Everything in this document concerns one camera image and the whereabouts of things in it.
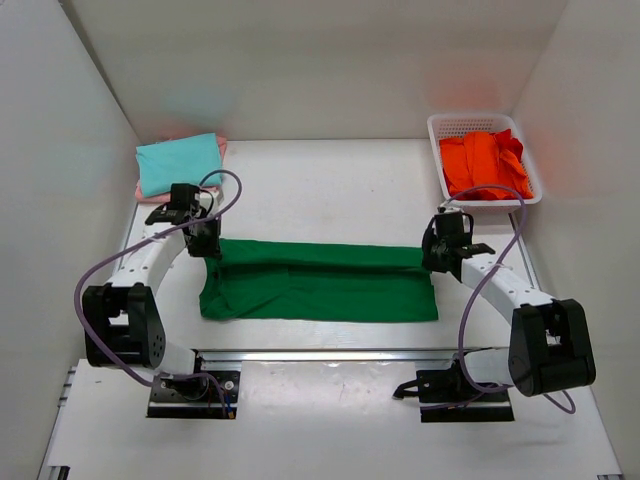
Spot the green t shirt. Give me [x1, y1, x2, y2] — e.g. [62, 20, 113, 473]
[199, 239, 439, 323]

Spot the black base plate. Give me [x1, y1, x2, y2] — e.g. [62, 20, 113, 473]
[416, 370, 515, 423]
[146, 370, 241, 420]

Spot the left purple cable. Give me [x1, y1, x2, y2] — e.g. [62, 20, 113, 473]
[73, 169, 246, 416]

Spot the orange t shirt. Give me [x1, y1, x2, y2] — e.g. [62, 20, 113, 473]
[439, 129, 533, 200]

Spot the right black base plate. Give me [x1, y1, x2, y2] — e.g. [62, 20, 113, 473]
[416, 370, 515, 423]

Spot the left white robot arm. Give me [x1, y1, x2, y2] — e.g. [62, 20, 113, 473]
[74, 184, 225, 401]

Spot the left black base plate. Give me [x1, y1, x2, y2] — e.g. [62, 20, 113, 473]
[146, 370, 241, 420]

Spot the aluminium rail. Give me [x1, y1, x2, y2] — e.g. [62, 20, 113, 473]
[94, 348, 564, 364]

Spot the folded teal t shirt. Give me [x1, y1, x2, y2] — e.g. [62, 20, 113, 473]
[135, 132, 224, 198]

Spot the folded pink t shirt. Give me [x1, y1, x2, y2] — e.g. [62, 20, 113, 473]
[134, 134, 230, 204]

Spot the white plastic basket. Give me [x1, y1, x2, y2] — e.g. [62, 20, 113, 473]
[427, 112, 545, 215]

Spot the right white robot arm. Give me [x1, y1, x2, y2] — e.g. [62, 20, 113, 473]
[393, 207, 596, 408]

